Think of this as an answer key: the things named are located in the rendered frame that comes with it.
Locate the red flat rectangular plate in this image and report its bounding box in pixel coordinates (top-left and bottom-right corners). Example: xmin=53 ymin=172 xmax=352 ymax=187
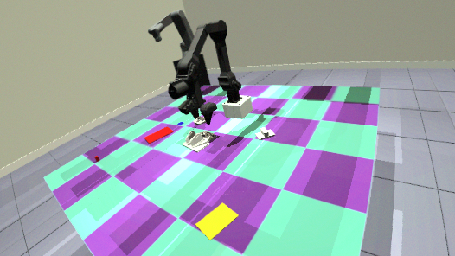
xmin=144 ymin=126 xmax=174 ymax=144

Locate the yellow flat plate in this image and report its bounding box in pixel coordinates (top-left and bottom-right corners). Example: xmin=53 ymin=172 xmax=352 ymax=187
xmin=196 ymin=203 xmax=239 ymax=240

